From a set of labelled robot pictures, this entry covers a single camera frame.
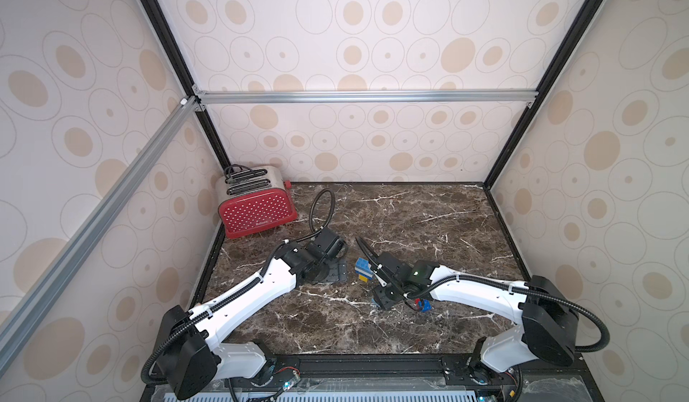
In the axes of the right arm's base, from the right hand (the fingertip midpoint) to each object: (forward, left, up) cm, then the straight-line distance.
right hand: (387, 292), depth 84 cm
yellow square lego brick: (+6, +8, -3) cm, 10 cm away
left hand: (+1, +15, +10) cm, 18 cm away
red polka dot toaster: (+25, +46, +14) cm, 54 cm away
